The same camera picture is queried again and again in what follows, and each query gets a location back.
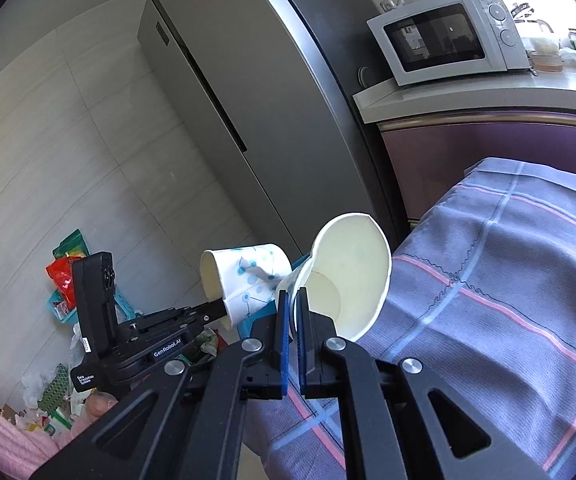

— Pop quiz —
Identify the red snack packet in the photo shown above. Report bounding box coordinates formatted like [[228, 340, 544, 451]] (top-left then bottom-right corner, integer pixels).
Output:
[[46, 257, 76, 311]]

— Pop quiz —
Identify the checked purple cloth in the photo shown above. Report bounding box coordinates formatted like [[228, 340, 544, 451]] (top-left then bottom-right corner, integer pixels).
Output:
[[245, 157, 576, 480]]

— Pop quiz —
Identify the white microwave oven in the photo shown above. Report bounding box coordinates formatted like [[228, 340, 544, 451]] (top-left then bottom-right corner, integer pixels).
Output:
[[366, 0, 532, 87]]

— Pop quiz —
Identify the plain white paper cup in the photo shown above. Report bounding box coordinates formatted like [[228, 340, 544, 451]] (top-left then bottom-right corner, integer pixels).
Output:
[[275, 213, 393, 342]]

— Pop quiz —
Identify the grey refrigerator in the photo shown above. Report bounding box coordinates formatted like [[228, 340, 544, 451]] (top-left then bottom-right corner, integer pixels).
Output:
[[136, 0, 405, 262]]

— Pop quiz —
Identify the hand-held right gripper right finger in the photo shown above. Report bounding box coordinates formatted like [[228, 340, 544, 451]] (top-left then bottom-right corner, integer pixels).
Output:
[[295, 287, 554, 480]]

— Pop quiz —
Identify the pile of wrappers and scraps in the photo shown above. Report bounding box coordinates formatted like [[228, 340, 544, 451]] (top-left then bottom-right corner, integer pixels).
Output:
[[0, 324, 118, 438]]

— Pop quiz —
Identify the person's left hand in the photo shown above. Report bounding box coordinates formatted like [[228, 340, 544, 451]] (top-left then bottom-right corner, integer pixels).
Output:
[[84, 392, 118, 422]]

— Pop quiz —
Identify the glass kettle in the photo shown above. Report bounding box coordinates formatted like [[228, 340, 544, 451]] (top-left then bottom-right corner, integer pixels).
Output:
[[514, 16, 567, 74]]

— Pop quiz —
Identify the green snack packet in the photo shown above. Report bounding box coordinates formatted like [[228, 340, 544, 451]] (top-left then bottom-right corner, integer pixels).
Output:
[[52, 229, 89, 262]]

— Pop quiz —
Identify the kitchen counter with maroon cabinets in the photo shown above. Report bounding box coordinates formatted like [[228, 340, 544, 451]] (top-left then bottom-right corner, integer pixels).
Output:
[[353, 66, 576, 233]]

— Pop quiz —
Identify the person's left forearm pink sleeve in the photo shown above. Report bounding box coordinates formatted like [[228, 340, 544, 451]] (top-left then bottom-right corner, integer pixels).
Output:
[[0, 396, 66, 480]]

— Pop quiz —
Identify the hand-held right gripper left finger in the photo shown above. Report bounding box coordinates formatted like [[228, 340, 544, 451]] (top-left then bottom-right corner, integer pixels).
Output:
[[30, 290, 291, 480]]

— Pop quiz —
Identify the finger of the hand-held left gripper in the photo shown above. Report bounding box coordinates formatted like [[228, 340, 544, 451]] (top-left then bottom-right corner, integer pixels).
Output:
[[187, 298, 229, 329]]

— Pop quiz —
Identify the dotted print paper cup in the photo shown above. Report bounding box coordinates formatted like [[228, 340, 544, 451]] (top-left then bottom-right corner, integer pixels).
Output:
[[199, 243, 293, 330]]

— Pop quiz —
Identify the teal plastic basket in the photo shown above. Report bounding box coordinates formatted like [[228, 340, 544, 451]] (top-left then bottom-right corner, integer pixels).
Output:
[[48, 280, 145, 325]]

